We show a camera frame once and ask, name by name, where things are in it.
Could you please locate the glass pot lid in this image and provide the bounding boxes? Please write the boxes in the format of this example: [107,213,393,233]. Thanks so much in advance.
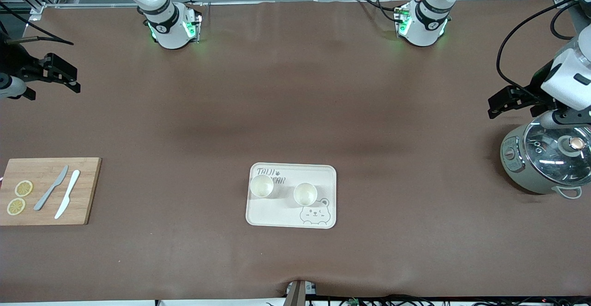
[524,120,591,186]

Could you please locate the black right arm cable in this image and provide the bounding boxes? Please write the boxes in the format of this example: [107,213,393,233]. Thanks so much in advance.
[0,1,75,46]

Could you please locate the cream tray with bear print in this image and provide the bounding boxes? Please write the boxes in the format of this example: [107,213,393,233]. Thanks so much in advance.
[245,162,338,229]

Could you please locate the short black left arm cable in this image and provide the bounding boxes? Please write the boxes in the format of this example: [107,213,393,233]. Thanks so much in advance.
[549,3,578,39]

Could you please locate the white plastic knife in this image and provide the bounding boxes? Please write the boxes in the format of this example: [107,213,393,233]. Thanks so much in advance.
[54,170,81,220]

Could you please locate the white plastic cup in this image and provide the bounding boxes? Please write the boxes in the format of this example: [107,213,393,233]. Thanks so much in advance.
[293,182,319,207]
[249,174,276,199]

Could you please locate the grey plastic knife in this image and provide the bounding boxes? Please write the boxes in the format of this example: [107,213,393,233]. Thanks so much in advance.
[34,165,69,211]

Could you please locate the black base power cables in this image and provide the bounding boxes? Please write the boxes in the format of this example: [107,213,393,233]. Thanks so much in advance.
[353,0,402,23]

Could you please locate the grey electric cooking pot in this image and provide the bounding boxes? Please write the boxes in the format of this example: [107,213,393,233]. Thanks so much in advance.
[500,120,591,199]

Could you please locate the bamboo cutting board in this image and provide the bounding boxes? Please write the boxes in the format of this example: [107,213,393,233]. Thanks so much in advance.
[0,157,102,226]

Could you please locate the metal table edge bracket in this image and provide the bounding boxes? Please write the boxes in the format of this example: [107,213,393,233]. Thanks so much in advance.
[285,280,317,306]

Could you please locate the long black left arm cable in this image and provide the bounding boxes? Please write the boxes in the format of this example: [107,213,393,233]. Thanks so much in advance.
[496,0,579,100]

